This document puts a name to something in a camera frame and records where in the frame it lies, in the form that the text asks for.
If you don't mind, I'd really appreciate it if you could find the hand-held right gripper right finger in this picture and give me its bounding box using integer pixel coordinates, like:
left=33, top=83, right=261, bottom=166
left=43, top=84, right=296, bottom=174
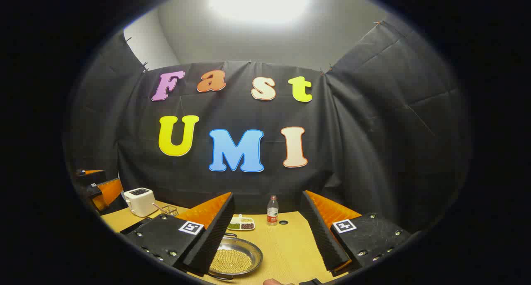
left=299, top=190, right=412, bottom=277

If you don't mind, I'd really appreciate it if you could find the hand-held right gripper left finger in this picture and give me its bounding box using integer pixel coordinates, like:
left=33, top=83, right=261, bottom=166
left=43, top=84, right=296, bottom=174
left=120, top=192, right=236, bottom=276

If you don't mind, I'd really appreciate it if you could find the pile of soybeans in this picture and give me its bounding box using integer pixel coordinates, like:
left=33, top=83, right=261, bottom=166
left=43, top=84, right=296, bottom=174
left=210, top=248, right=253, bottom=274

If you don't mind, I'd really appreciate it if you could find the stainless steel pot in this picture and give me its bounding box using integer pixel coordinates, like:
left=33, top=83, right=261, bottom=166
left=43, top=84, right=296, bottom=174
left=207, top=233, right=264, bottom=280

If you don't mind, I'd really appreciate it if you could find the white divided bean dish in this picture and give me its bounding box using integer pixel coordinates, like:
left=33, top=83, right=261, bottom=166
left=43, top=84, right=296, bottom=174
left=227, top=214, right=256, bottom=231

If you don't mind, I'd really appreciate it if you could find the white toaster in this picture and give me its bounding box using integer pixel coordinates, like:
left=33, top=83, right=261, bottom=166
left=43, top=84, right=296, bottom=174
left=124, top=188, right=159, bottom=218

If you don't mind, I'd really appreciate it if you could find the clear plastic water bottle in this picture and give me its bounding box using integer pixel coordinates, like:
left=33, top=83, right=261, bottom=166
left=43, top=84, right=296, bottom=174
left=267, top=195, right=279, bottom=227

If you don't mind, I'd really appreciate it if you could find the black backdrop cloth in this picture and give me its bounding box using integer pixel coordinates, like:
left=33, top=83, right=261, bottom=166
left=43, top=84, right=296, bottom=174
left=64, top=22, right=471, bottom=236

